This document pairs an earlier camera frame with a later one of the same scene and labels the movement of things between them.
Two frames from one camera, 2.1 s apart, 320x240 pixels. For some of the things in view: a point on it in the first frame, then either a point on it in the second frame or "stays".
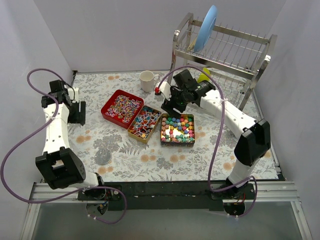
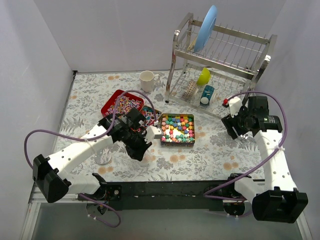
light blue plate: [206, 29] stays
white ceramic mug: [147, 79] stays
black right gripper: [173, 107] to [230, 125]
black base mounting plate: [164, 195] stays
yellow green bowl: [203, 77] stays
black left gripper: [78, 113] to [136, 147]
